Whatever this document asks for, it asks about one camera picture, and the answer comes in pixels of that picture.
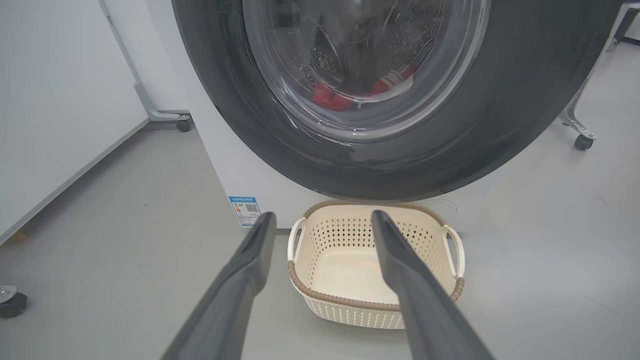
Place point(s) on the white front-load washing machine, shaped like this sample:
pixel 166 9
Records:
pixel 225 165

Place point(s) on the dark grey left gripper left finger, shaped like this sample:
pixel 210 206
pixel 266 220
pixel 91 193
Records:
pixel 235 300

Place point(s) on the cream perforated laundry basket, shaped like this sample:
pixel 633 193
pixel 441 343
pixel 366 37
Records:
pixel 345 270

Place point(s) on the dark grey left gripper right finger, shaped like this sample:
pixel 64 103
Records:
pixel 425 310

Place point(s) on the black caster wheel with bracket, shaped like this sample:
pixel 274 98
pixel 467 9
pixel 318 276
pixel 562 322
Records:
pixel 12 304

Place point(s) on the blue energy label sticker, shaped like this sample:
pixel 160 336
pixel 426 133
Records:
pixel 244 211

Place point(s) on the steel washer drum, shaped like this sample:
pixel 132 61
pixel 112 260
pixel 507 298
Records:
pixel 320 55

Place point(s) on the black round glass washer door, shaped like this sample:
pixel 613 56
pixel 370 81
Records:
pixel 500 125

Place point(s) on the red and white garment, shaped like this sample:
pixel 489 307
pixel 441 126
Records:
pixel 330 98

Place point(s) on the grey metal frame leg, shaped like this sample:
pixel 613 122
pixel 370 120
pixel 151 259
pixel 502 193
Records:
pixel 575 122
pixel 145 102

